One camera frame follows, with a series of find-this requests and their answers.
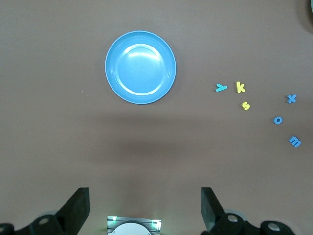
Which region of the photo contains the blue letter m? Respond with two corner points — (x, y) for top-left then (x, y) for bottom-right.
(288, 135), (302, 148)

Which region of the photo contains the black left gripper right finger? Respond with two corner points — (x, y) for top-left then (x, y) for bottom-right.
(200, 187), (294, 235)

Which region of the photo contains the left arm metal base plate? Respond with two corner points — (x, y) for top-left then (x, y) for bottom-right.
(107, 215), (162, 235)

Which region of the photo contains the blue plate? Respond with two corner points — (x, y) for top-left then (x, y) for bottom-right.
(105, 30), (177, 105)

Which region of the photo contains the brown table cover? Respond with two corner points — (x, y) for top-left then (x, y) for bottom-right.
(0, 0), (313, 235)

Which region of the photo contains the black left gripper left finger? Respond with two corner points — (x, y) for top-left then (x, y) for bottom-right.
(0, 187), (91, 235)

